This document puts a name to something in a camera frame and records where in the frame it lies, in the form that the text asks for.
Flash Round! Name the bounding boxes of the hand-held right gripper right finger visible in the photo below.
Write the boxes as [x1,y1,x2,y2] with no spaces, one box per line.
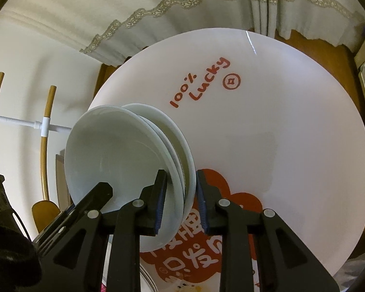
[196,170,339,292]

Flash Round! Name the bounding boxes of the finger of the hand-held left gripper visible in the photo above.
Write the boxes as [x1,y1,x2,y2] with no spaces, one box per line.
[33,182,114,250]

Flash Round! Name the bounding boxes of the pink printed table mat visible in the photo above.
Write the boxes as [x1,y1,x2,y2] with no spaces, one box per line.
[87,29,365,292]

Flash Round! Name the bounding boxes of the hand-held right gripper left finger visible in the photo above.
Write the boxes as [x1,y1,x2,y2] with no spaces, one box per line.
[42,169,168,292]

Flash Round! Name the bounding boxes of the brown wooden chair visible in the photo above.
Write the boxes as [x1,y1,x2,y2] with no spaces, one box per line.
[32,199,61,241]

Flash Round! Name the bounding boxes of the wooden and white clothes rack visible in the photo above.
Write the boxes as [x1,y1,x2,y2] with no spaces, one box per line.
[0,71,73,201]

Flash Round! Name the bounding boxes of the white plate grey rim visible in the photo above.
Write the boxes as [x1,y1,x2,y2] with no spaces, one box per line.
[139,262,159,292]

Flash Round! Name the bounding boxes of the cream curtain with lace trim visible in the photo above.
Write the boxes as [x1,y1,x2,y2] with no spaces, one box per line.
[0,0,365,67]

